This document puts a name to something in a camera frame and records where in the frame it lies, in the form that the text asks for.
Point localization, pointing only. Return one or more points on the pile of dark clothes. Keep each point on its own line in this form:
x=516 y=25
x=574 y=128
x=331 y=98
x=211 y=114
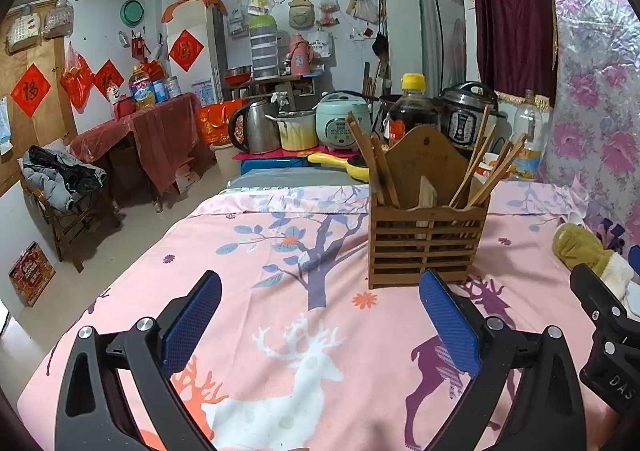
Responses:
x=55 y=176

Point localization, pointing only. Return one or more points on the grey sheer curtain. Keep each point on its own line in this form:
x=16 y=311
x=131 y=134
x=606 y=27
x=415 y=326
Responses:
x=440 y=6

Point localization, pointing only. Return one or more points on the woven handbag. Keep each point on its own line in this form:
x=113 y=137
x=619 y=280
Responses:
x=22 y=31

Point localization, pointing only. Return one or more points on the black hanging bag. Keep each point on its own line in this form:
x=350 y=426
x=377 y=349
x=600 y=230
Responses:
x=380 y=45

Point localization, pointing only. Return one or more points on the white hanging plastic bag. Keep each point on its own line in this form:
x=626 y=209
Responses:
x=362 y=3

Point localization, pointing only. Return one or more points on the cardboard box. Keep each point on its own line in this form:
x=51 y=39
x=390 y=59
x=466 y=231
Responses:
x=186 y=178

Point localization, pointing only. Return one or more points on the yellow pan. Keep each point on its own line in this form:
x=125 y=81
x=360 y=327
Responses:
x=335 y=163

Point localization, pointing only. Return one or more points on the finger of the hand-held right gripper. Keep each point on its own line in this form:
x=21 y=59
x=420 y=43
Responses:
x=592 y=291

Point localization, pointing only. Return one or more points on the wooden chair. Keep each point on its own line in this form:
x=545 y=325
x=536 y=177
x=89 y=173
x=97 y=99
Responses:
x=65 y=231

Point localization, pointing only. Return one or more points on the wooden door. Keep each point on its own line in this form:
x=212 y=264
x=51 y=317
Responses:
x=35 y=146

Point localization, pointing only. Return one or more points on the stacked food container green lid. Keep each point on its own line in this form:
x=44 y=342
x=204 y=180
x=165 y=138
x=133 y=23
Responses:
x=264 y=48

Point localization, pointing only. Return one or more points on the dark red curtain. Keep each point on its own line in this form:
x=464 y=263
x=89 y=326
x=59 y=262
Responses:
x=505 y=6

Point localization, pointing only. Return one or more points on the steel cooking pot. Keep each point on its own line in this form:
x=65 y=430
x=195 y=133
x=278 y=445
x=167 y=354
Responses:
x=295 y=131

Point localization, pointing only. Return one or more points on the soy sauce bottle yellow cap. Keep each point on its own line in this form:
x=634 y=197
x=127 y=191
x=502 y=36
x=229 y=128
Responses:
x=415 y=111

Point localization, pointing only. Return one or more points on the red gift box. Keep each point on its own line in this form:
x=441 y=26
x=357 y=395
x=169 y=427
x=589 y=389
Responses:
x=217 y=123

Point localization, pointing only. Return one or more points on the red metal basin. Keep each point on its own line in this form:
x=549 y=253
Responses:
x=237 y=76

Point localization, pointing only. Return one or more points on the red hanging pouch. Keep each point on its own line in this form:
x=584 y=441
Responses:
x=138 y=45

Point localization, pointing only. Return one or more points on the olive plush slipper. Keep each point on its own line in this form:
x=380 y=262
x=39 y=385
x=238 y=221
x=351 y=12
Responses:
x=575 y=246

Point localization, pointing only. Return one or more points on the bunch of wooden chopsticks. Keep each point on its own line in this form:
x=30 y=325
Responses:
x=382 y=171

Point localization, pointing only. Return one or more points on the red diamond paper decoration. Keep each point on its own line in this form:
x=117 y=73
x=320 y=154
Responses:
x=30 y=90
x=186 y=51
x=109 y=80

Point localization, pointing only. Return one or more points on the floral plastic sheet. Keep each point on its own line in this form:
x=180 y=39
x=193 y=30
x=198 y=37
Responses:
x=600 y=81

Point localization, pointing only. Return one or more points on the pink thermos jug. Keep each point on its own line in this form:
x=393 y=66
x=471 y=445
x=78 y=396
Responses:
x=300 y=56

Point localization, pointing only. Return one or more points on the plastic bag with red contents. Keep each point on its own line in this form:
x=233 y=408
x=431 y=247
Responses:
x=328 y=8

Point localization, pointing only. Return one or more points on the blue board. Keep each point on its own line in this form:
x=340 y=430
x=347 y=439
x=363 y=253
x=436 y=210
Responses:
x=270 y=163

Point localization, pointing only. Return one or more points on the black electric pressure cooker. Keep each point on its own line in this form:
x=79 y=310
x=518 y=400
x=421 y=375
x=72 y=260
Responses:
x=462 y=121

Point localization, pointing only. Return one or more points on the mint green rice cooker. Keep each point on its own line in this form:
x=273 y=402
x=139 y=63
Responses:
x=342 y=123

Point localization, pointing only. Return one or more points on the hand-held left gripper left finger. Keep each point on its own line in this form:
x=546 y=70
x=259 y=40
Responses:
x=192 y=321

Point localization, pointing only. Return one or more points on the green round basin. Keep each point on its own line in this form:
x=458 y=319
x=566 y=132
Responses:
x=132 y=12

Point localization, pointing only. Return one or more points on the dark frying pan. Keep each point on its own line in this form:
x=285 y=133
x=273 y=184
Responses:
x=381 y=106

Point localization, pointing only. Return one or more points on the orange cloth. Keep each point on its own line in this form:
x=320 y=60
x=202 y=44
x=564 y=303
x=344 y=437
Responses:
x=200 y=1

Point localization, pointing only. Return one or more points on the white plastic bin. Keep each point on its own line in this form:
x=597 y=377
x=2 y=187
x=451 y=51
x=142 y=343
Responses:
x=225 y=158

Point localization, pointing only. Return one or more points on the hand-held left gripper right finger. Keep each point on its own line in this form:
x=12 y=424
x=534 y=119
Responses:
x=447 y=326

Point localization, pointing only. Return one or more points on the blue label tin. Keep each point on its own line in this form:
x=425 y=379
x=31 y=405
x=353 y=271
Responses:
x=159 y=92

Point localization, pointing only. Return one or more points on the wooden slatted chopstick holder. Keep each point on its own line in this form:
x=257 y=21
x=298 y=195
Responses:
x=425 y=251

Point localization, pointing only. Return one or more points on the clear handbag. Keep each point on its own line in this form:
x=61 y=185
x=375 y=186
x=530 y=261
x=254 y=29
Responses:
x=57 y=20

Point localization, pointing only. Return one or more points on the red printed box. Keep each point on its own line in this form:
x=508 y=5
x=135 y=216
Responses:
x=31 y=276

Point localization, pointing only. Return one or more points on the table with red cloth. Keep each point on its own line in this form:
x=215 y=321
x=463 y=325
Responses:
x=160 y=136

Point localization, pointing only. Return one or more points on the wooden shelf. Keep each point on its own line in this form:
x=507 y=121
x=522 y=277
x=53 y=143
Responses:
x=290 y=83

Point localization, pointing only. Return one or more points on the dark purple cloth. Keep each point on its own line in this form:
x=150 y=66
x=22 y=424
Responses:
x=610 y=236

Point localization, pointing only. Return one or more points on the clear cooking oil bottle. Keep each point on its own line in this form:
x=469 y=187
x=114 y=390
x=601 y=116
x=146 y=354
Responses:
x=530 y=131

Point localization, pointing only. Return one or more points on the pale blue hanging paper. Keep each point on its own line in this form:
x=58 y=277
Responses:
x=5 y=126

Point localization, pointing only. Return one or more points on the silver tin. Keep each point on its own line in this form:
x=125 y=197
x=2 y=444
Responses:
x=173 y=87

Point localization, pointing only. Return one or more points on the white refrigerator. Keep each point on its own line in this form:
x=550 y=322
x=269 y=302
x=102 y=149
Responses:
x=210 y=51

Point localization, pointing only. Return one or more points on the white printed hanging bag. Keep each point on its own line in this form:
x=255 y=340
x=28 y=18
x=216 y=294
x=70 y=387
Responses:
x=320 y=45

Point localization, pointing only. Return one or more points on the beige hanging pouch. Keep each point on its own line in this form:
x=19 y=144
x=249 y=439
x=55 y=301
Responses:
x=301 y=11

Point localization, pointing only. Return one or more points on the large yellow oil jug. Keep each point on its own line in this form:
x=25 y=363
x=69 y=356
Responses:
x=142 y=90

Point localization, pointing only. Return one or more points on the pink deer printed blanket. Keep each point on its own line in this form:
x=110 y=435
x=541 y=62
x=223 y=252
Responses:
x=280 y=291

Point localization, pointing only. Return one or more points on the steel electric kettle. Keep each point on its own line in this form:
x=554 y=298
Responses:
x=255 y=128

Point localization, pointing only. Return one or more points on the white hanging organizer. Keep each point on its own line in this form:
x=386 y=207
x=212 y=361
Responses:
x=239 y=22

